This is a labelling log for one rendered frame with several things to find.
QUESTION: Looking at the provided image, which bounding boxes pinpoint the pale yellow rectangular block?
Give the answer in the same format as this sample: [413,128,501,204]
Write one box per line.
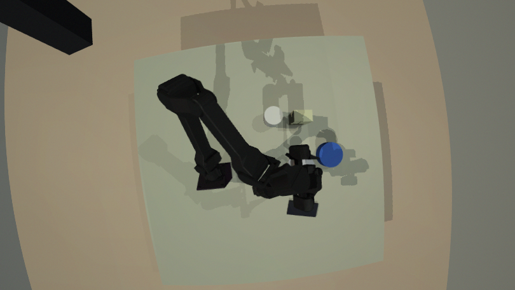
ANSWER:
[289,109,313,125]

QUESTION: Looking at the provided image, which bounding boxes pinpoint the white cylinder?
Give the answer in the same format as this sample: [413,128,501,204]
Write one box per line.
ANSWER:
[263,106,283,127]

